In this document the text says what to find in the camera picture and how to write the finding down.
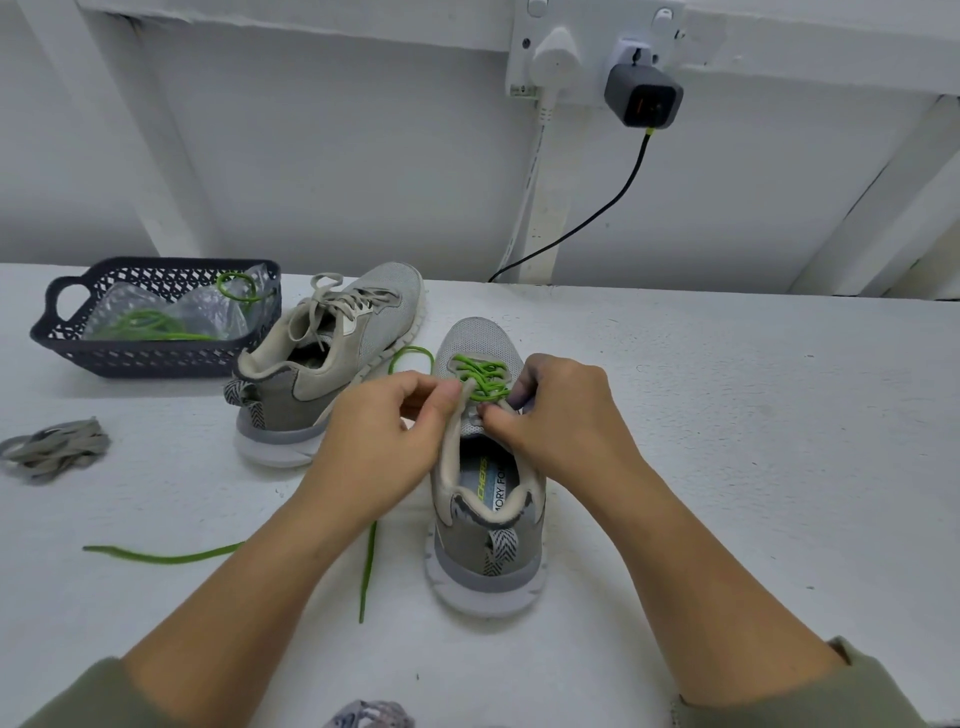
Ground clear plastic bag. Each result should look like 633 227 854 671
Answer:
78 262 278 344

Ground white wall socket plate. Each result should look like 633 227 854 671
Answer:
507 0 684 99

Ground white plug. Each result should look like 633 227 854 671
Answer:
531 22 585 92

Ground green shoelace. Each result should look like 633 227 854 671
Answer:
93 268 269 344
82 346 519 626

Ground gray sneaker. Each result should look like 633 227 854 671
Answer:
225 261 428 468
424 316 549 620

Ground person's right hand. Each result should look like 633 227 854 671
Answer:
480 354 657 521

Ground gray charger adapter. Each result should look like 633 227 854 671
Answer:
604 60 686 129

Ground gray patterned garment piece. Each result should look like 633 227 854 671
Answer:
324 697 419 728

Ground dark plastic lattice basket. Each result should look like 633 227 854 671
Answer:
30 256 284 378

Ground beige shoelace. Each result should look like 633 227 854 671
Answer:
0 417 113 485
300 273 404 344

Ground white cable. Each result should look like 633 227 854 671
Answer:
501 90 554 281

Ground person's right forearm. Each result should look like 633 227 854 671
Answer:
607 457 960 728

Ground person's left hand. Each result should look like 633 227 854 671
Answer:
300 370 467 530

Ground black cable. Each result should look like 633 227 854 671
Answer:
487 127 657 284

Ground person's left forearm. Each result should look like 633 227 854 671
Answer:
15 487 372 728

